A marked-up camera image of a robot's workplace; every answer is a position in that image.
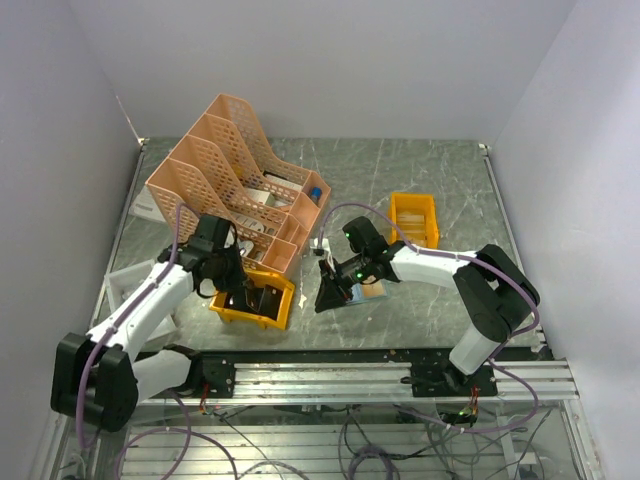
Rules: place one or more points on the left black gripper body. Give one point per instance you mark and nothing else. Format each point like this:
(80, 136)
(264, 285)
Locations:
(227, 273)

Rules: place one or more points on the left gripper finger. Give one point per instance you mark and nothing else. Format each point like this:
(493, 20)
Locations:
(252, 298)
(271, 300)

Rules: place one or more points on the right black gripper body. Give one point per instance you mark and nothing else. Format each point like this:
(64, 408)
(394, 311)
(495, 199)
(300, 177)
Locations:
(353, 271)

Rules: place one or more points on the yellow bin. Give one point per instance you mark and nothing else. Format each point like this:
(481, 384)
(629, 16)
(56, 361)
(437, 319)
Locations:
(231, 307)
(415, 215)

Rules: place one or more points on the wood pattern credit card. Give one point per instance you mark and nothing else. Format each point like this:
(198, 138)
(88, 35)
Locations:
(372, 291)

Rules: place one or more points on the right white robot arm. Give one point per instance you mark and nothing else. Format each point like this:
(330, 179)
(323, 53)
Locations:
(496, 294)

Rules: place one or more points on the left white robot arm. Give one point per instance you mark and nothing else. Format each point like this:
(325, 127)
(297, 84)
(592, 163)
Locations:
(99, 378)

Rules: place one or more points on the blue cylinder in organizer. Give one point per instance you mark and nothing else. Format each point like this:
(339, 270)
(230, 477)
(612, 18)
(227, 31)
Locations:
(315, 195)

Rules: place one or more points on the white paper sheet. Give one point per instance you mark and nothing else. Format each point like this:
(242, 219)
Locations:
(144, 206)

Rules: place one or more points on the pink file organizer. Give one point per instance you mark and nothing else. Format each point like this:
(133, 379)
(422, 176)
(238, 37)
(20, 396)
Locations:
(225, 166)

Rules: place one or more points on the white bin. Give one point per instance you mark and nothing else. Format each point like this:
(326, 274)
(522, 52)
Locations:
(121, 284)

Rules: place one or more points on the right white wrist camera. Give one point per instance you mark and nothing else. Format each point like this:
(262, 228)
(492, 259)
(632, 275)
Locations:
(320, 247)

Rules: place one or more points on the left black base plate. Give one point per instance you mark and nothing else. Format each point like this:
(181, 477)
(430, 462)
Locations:
(210, 380)

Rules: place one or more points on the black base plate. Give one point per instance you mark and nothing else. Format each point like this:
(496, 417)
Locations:
(210, 380)
(446, 381)

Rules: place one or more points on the aluminium rail frame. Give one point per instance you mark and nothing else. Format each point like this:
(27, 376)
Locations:
(369, 420)

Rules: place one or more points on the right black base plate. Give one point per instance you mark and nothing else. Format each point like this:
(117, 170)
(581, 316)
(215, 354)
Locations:
(446, 381)

